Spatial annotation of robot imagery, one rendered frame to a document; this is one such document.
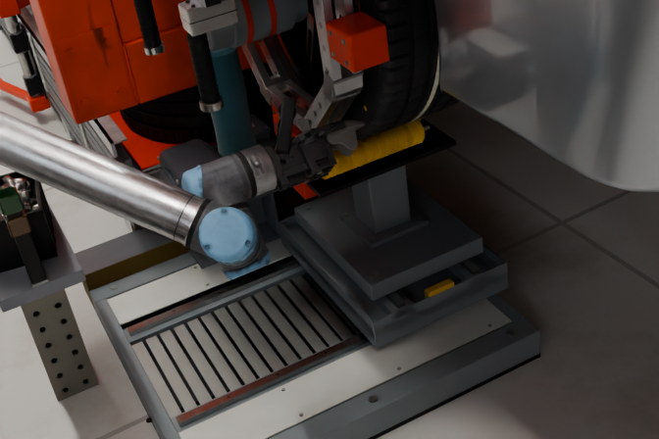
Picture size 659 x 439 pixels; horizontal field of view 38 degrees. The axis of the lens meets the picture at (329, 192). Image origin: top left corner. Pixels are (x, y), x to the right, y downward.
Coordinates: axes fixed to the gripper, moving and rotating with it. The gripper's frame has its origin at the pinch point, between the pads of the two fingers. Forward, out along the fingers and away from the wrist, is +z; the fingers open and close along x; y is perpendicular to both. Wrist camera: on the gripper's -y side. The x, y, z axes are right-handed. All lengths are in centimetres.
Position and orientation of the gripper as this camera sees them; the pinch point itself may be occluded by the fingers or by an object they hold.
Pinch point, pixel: (356, 121)
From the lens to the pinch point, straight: 187.0
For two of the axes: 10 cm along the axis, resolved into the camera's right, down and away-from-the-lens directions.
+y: 4.1, 8.9, -1.8
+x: 2.3, -3.0, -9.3
